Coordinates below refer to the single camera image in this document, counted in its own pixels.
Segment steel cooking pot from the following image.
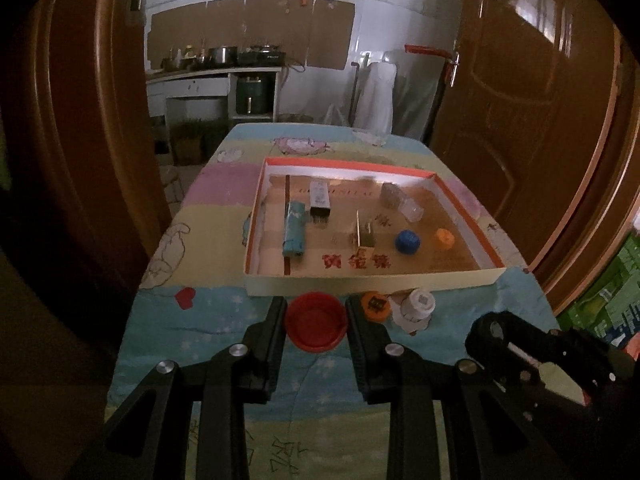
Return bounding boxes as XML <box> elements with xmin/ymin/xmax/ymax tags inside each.
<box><xmin>208</xmin><ymin>46</ymin><xmax>238</xmax><ymax>66</ymax></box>

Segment black gas stove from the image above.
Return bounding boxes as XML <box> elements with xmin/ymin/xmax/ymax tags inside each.
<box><xmin>238</xmin><ymin>46</ymin><xmax>286</xmax><ymax>67</ymax></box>

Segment teal rectangular box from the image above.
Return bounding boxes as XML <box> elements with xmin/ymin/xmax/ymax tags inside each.
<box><xmin>282</xmin><ymin>200</ymin><xmax>307</xmax><ymax>258</ymax></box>

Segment red bottle cap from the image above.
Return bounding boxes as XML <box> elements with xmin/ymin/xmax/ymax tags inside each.
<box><xmin>284</xmin><ymin>292</ymin><xmax>348</xmax><ymax>353</ymax></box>

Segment white black rectangular box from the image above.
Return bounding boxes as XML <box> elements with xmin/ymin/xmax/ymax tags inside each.
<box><xmin>309</xmin><ymin>180</ymin><xmax>331</xmax><ymax>219</ymax></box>

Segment green printed carton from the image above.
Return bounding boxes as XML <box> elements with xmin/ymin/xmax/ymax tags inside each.
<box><xmin>558</xmin><ymin>233</ymin><xmax>639</xmax><ymax>349</ymax></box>

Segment cartoon patterned tablecloth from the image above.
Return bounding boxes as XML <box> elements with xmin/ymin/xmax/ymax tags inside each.
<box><xmin>107</xmin><ymin>124</ymin><xmax>556</xmax><ymax>479</ymax></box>

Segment cardboard sheet on wall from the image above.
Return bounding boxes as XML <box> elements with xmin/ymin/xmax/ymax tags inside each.
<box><xmin>146</xmin><ymin>0</ymin><xmax>355</xmax><ymax>70</ymax></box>

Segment plain orange bottle cap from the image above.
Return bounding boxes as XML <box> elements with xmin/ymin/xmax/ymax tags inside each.
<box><xmin>434</xmin><ymin>228</ymin><xmax>456</xmax><ymax>250</ymax></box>

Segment white plastic sheet roll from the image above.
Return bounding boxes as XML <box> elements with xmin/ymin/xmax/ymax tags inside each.
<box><xmin>352</xmin><ymin>46</ymin><xmax>448</xmax><ymax>143</ymax></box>

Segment brown wooden door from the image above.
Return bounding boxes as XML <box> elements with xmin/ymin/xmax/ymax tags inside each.
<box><xmin>432</xmin><ymin>0</ymin><xmax>639</xmax><ymax>311</ymax></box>

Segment shallow cardboard tray box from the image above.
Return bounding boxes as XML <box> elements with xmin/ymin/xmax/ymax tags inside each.
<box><xmin>244</xmin><ymin>157</ymin><xmax>506</xmax><ymax>296</ymax></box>

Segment gold rectangular box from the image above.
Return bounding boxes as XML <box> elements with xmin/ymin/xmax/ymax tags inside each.
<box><xmin>355</xmin><ymin>210</ymin><xmax>375</xmax><ymax>250</ymax></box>

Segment left wooden door frame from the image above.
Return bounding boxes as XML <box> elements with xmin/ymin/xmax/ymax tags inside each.
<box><xmin>26</xmin><ymin>0</ymin><xmax>170</xmax><ymax>286</ymax></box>

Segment dark green appliance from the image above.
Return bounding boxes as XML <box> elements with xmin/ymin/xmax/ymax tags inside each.
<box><xmin>236</xmin><ymin>76</ymin><xmax>265</xmax><ymax>115</ymax></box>

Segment blue bottle cap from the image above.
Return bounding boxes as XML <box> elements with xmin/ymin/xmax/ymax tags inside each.
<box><xmin>395</xmin><ymin>230</ymin><xmax>421</xmax><ymax>256</ymax></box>

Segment orange cap with black print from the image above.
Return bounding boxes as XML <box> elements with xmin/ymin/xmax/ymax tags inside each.
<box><xmin>360</xmin><ymin>292</ymin><xmax>392</xmax><ymax>323</ymax></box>

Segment white kitchen counter cabinet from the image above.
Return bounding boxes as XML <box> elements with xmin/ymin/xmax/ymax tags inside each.
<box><xmin>146</xmin><ymin>67</ymin><xmax>283</xmax><ymax>128</ymax></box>

